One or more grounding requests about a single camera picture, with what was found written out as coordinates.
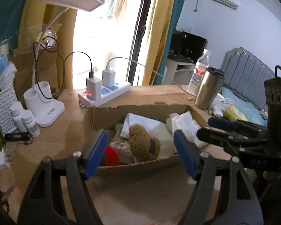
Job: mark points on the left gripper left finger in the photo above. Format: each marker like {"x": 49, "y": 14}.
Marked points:
{"x": 43, "y": 201}

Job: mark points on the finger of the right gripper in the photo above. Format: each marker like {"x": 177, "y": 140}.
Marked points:
{"x": 236, "y": 125}
{"x": 233, "y": 145}

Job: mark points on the brown plush bear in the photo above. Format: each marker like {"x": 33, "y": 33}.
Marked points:
{"x": 144, "y": 146}

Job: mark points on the red round plush object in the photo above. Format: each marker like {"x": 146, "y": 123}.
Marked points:
{"x": 112, "y": 155}

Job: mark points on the white embossed paper towel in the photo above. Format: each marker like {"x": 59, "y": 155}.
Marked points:
{"x": 187, "y": 125}

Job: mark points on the bag of cotton swabs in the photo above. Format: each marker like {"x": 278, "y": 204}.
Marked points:
{"x": 123, "y": 150}

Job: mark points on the yellow tissue pack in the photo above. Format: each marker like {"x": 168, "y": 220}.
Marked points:
{"x": 233, "y": 113}

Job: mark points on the grey padded headboard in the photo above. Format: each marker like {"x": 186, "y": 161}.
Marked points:
{"x": 245, "y": 75}

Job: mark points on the black scissors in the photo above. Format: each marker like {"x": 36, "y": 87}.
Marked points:
{"x": 4, "y": 195}

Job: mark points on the stainless steel tumbler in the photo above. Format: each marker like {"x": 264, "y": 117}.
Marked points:
{"x": 209, "y": 87}

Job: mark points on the small white plug adapter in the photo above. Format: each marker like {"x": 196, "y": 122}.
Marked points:
{"x": 3, "y": 160}

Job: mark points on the clear water bottle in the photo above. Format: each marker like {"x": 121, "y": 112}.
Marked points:
{"x": 201, "y": 65}

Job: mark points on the brown cardboard box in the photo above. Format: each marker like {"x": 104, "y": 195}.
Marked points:
{"x": 111, "y": 119}

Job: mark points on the black monitor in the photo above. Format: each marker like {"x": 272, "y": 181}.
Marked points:
{"x": 187, "y": 45}

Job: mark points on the white pill bottle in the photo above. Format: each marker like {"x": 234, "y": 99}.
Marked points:
{"x": 30, "y": 123}
{"x": 17, "y": 110}

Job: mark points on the white perforated basket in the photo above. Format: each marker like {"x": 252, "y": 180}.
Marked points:
{"x": 7, "y": 98}

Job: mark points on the white power strip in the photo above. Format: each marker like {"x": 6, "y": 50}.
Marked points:
{"x": 107, "y": 94}

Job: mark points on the yellow curtain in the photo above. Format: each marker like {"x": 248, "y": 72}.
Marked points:
{"x": 159, "y": 26}

